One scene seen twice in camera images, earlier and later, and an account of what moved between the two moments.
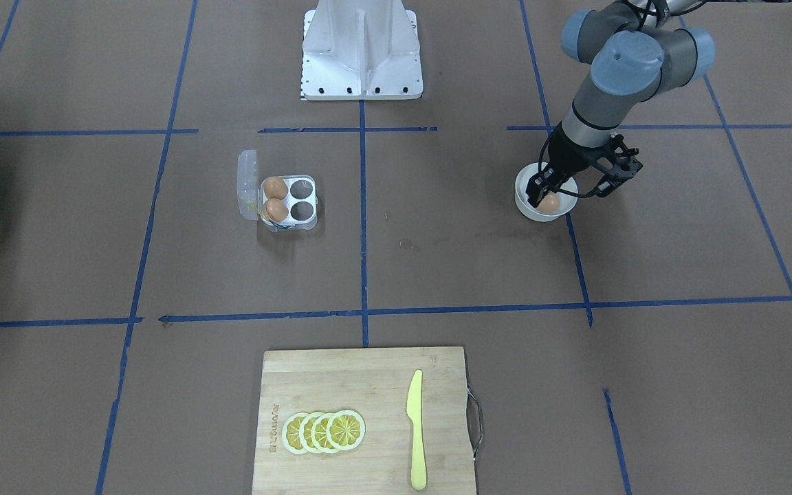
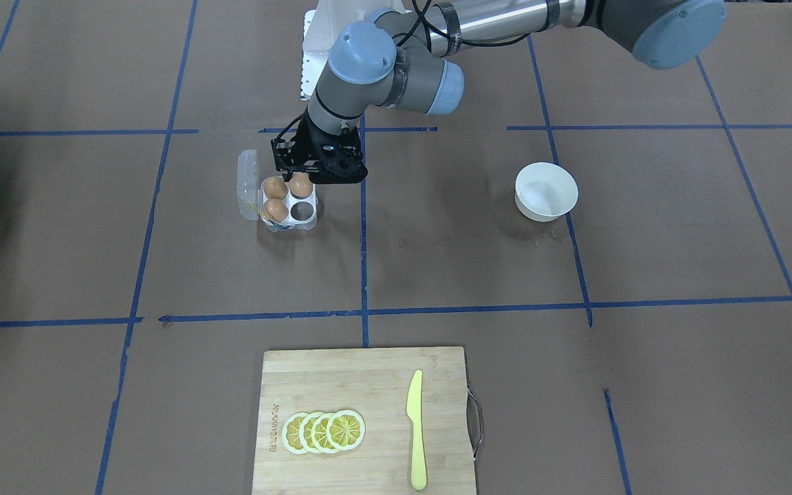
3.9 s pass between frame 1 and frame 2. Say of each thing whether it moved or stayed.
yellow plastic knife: stayed
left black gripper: moved
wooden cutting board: stayed
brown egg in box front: stayed
